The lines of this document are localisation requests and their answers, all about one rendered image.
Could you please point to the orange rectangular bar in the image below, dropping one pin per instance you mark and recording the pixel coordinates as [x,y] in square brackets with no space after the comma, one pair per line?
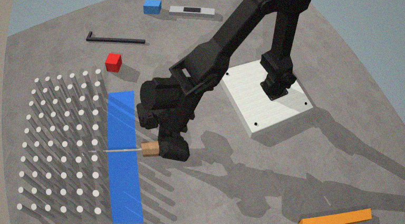
[342,218]

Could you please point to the grey metal cylinder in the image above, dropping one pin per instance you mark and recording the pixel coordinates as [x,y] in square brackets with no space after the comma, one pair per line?
[71,136]
[50,100]
[58,123]
[84,136]
[42,211]
[55,165]
[70,198]
[30,135]
[29,165]
[51,86]
[76,86]
[29,150]
[46,123]
[86,123]
[99,165]
[91,217]
[29,211]
[101,95]
[101,182]
[41,149]
[62,99]
[42,196]
[69,213]
[84,151]
[67,163]
[86,109]
[57,135]
[69,151]
[36,96]
[42,165]
[55,149]
[32,122]
[100,137]
[100,79]
[47,110]
[73,110]
[74,97]
[40,87]
[30,181]
[55,212]
[43,135]
[89,85]
[69,181]
[63,86]
[81,163]
[55,181]
[35,110]
[104,216]
[29,195]
[60,111]
[99,151]
[101,199]
[87,96]
[53,195]
[85,181]
[72,123]
[99,108]
[42,180]
[100,123]
[85,197]

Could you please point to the blue taped strip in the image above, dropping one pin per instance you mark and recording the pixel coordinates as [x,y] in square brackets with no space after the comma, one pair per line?
[123,167]

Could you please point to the black l-shaped rod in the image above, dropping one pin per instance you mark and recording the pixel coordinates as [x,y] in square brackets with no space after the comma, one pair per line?
[121,40]

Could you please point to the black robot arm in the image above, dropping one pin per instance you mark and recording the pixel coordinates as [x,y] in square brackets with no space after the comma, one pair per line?
[208,62]

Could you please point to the metal rod tool with brown handle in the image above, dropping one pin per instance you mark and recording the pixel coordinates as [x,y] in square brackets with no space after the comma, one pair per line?
[149,149]

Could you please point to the red cube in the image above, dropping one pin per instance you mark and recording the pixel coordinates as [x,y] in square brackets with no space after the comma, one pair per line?
[113,62]

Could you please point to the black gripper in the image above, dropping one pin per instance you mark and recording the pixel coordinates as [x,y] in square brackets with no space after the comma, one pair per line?
[171,144]

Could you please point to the blue box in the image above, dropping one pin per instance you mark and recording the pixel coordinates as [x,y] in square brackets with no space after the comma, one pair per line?
[152,7]

